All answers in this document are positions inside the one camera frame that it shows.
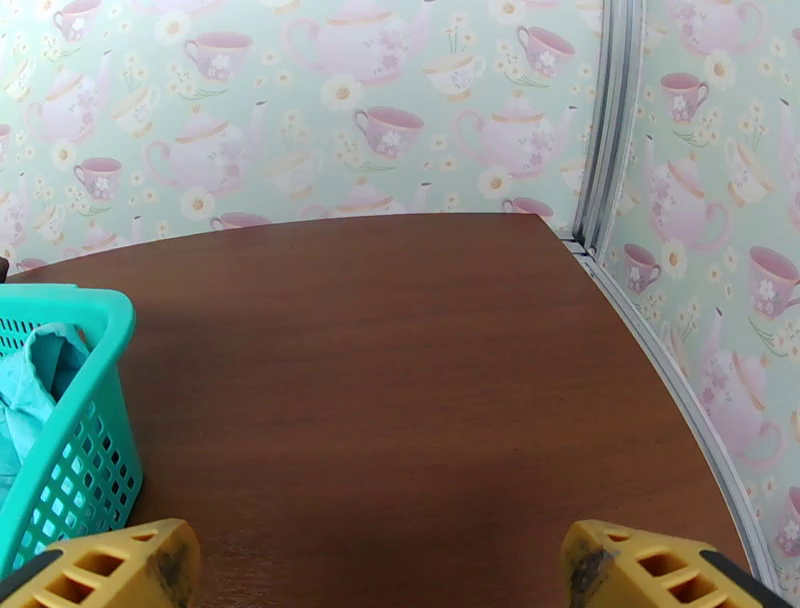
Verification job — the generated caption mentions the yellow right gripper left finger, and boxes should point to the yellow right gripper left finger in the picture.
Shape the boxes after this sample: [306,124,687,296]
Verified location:
[0,518,202,608]

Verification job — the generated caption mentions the aluminium table side rail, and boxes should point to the aluminium table side rail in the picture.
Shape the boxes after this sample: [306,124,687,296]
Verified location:
[582,249,781,595]

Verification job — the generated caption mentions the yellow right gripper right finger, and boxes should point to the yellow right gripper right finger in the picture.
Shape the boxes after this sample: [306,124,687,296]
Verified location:
[560,519,796,608]

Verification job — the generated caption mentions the aluminium frame corner post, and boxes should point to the aluminium frame corner post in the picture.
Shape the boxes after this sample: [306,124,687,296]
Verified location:
[571,0,649,259]

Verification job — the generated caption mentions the teal trousers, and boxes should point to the teal trousers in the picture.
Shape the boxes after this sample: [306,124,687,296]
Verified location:
[0,324,93,501]

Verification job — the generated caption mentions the teal plastic mesh basket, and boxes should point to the teal plastic mesh basket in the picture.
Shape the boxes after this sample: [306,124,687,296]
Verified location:
[0,284,144,573]

